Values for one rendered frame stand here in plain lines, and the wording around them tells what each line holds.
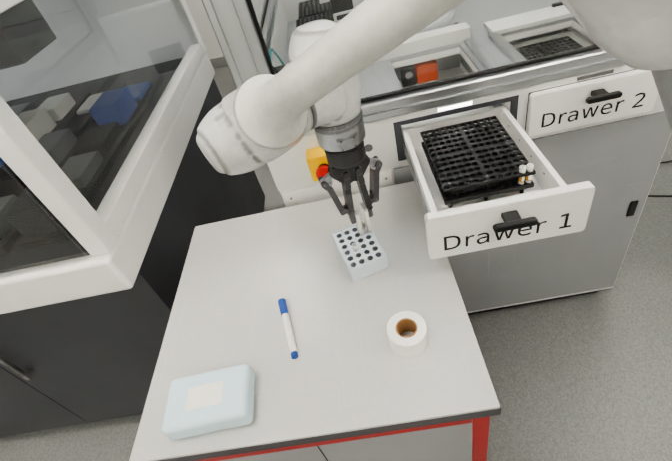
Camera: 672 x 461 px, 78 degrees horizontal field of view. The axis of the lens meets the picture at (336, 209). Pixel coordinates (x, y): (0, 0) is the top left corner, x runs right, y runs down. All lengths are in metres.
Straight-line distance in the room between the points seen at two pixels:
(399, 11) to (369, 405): 0.59
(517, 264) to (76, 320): 1.32
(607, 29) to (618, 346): 1.59
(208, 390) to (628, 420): 1.25
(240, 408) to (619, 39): 0.70
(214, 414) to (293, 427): 0.13
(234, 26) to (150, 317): 0.79
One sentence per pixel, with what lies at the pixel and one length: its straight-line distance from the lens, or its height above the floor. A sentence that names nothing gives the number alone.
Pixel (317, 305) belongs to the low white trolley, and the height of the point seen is 0.76.
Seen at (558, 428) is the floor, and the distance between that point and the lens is 1.58.
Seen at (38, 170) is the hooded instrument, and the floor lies 1.13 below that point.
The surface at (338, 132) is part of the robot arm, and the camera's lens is 0.71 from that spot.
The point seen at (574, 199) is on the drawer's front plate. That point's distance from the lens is 0.83.
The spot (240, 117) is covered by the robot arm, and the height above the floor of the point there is 1.21.
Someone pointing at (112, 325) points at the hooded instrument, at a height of 0.60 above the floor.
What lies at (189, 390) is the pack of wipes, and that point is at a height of 0.81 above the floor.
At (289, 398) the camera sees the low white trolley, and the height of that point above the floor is 0.76.
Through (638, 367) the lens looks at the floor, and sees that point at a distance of 1.73.
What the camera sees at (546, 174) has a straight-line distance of 0.91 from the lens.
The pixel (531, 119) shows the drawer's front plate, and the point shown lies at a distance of 1.10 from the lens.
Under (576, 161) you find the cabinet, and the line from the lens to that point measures 1.27.
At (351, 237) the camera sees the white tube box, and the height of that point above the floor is 0.79.
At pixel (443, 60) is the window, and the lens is 0.99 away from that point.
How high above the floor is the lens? 1.45
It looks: 41 degrees down
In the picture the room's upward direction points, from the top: 16 degrees counter-clockwise
